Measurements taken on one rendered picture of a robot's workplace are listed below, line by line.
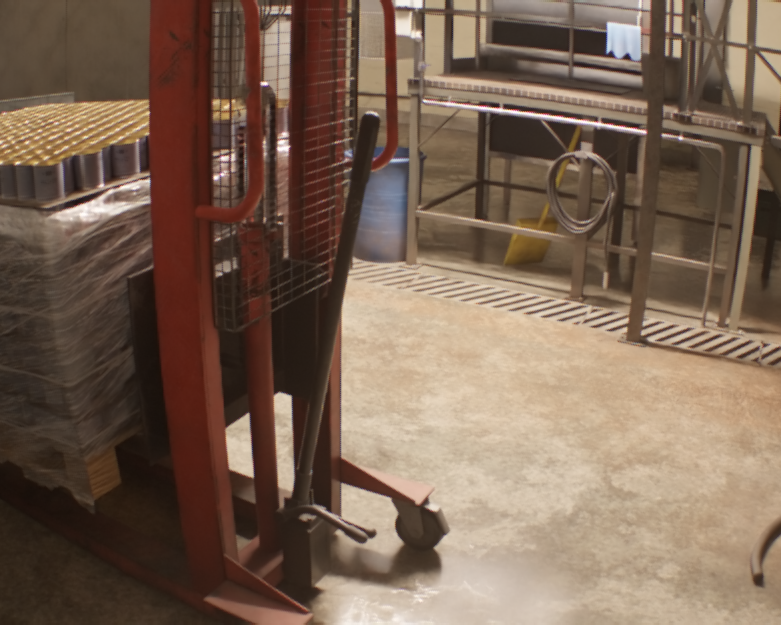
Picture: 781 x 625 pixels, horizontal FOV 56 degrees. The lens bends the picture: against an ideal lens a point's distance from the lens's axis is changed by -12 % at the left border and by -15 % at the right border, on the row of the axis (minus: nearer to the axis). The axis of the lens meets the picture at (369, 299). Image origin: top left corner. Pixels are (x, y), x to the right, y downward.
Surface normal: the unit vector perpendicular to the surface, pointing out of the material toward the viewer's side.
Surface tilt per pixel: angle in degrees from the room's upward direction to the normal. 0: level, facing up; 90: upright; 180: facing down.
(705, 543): 0
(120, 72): 90
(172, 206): 90
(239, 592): 0
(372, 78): 90
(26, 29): 90
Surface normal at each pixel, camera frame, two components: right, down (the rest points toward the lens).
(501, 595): 0.02, -0.94
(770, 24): -0.48, 0.30
